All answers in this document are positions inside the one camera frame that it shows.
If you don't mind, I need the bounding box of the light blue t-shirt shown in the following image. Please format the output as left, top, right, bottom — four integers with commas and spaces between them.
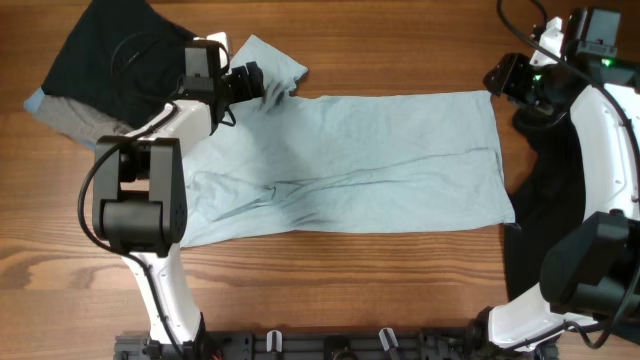
182, 36, 515, 247

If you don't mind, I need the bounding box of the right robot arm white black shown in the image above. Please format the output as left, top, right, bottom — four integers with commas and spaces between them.
466, 7, 639, 359

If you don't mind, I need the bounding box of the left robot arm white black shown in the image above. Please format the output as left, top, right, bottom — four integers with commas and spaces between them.
78, 32, 264, 359

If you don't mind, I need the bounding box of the black garment pile right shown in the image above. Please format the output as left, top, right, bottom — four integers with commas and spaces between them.
503, 110, 585, 300

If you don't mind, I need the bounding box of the folded black garment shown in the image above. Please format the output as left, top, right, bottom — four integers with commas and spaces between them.
41, 0, 196, 128

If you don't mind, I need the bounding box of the folded grey garment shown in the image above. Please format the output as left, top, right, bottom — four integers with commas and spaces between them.
30, 95, 133, 150

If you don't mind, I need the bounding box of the folded light blue garment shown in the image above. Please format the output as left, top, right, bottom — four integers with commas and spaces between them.
24, 88, 45, 113

